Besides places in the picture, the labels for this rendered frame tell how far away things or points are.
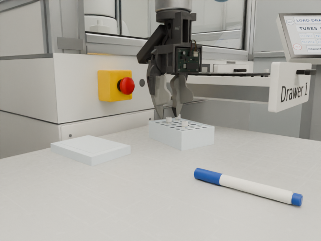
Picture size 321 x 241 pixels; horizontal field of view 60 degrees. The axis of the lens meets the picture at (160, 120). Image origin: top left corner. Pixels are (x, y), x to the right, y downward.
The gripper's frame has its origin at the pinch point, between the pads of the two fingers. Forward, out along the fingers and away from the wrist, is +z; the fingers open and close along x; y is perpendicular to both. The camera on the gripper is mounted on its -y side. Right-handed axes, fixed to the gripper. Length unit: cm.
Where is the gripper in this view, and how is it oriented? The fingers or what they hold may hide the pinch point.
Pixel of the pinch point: (167, 111)
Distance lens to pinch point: 61.6
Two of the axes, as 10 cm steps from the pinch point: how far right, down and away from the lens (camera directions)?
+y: 5.4, 1.6, -8.3
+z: 0.0, 9.8, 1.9
